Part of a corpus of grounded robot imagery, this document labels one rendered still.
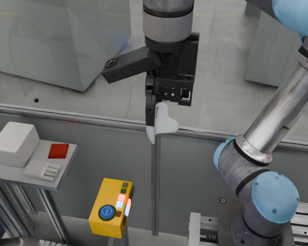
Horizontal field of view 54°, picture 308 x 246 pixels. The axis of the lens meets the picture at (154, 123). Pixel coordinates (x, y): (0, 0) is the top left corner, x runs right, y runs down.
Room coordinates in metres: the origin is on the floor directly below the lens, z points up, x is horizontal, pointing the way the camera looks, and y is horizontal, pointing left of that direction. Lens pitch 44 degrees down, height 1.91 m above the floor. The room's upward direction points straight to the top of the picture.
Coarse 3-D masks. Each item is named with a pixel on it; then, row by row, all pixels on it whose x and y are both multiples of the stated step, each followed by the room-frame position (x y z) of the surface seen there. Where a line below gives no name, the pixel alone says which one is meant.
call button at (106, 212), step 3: (102, 207) 0.48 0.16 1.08; (105, 207) 0.48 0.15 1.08; (108, 207) 0.48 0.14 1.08; (111, 207) 0.48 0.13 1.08; (102, 210) 0.47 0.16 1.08; (105, 210) 0.47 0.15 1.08; (108, 210) 0.47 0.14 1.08; (111, 210) 0.47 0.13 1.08; (102, 213) 0.46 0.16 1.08; (105, 213) 0.46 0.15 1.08; (108, 213) 0.46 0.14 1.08; (111, 213) 0.46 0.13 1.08; (102, 216) 0.45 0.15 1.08; (105, 216) 0.45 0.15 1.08; (108, 216) 0.45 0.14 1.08; (111, 216) 0.45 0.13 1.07
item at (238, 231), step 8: (240, 216) 0.43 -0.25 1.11; (232, 224) 0.43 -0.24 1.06; (240, 224) 0.41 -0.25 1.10; (232, 232) 0.41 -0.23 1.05; (240, 232) 0.39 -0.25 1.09; (248, 232) 0.38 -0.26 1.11; (256, 232) 0.37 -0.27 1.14; (240, 240) 0.38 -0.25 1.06; (248, 240) 0.37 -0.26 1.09; (256, 240) 0.36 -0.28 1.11; (264, 240) 0.36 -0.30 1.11; (272, 240) 0.36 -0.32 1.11; (280, 240) 0.37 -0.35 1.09
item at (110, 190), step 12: (108, 180) 0.58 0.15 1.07; (120, 180) 0.58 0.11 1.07; (108, 192) 0.54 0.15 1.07; (96, 204) 0.49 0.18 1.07; (108, 204) 0.49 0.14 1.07; (96, 216) 0.45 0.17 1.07; (120, 216) 0.45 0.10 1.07; (96, 228) 0.44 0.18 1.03; (108, 228) 0.43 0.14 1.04; (120, 228) 0.42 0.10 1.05
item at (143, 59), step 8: (144, 48) 0.45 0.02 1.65; (120, 56) 0.46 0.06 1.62; (128, 56) 0.45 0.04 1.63; (136, 56) 0.43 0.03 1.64; (144, 56) 0.42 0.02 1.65; (152, 56) 0.41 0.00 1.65; (112, 64) 0.44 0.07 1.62; (120, 64) 0.43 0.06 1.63; (128, 64) 0.42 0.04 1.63; (136, 64) 0.42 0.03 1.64; (144, 64) 0.41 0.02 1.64; (152, 64) 0.41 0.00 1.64; (160, 64) 0.41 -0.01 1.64; (104, 72) 0.43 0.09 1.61; (112, 72) 0.43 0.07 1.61; (120, 72) 0.42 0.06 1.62; (128, 72) 0.42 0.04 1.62; (136, 72) 0.42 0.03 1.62; (112, 80) 0.43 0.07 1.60
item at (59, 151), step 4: (52, 144) 0.91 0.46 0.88; (56, 144) 0.91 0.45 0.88; (60, 144) 0.91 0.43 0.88; (64, 144) 0.91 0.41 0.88; (68, 144) 0.93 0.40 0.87; (52, 148) 0.89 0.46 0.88; (56, 148) 0.89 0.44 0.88; (60, 148) 0.89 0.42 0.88; (64, 148) 0.89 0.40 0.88; (52, 152) 0.87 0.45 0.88; (56, 152) 0.87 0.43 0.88; (60, 152) 0.87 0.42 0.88; (64, 152) 0.87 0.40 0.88; (48, 156) 0.85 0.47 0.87; (52, 156) 0.85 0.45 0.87; (56, 156) 0.85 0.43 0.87; (60, 156) 0.85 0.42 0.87; (64, 156) 0.85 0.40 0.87
